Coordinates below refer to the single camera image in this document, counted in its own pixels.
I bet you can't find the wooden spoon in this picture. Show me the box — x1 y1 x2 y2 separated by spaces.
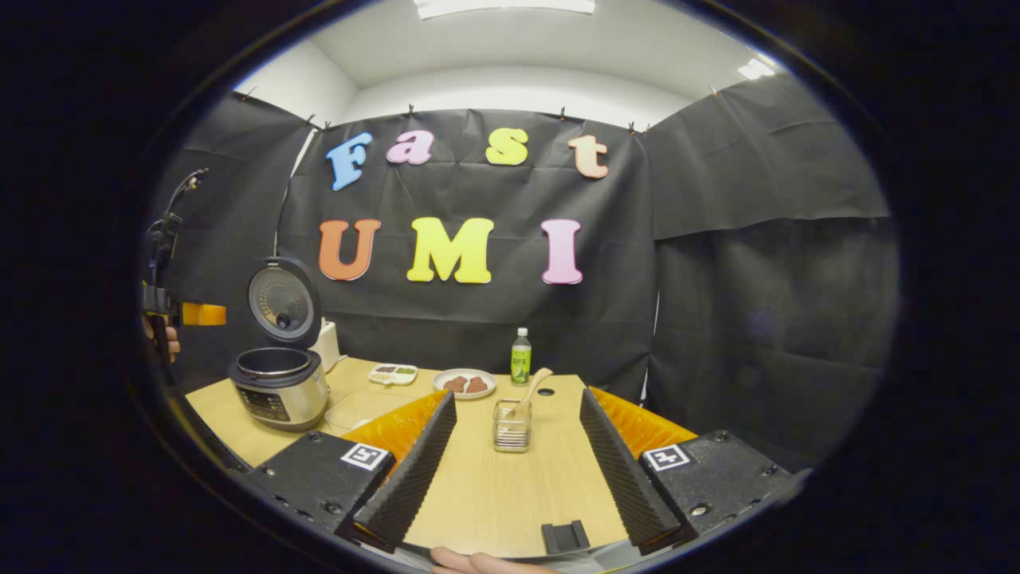
502 368 554 423

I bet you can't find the large ceiling light panel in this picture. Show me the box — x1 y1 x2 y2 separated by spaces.
414 0 596 18

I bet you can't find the white toaster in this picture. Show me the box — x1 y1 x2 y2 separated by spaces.
315 317 342 373

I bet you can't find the white round plate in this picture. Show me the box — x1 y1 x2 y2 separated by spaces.
433 368 497 399

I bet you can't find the dark lid silver rice cooker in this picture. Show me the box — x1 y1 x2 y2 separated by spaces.
228 256 331 434

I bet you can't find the clear wire chopstick holder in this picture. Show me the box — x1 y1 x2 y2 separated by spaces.
492 399 533 454

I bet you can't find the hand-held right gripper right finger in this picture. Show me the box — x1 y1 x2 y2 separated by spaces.
579 387 802 556

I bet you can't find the black table edge clamp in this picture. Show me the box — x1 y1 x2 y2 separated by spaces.
541 520 591 556

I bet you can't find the black backdrop cloth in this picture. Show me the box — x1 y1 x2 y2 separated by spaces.
147 72 901 471

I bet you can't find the green drink bottle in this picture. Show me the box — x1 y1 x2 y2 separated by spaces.
511 328 532 386

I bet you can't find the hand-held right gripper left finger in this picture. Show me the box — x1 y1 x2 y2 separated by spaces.
237 389 459 555

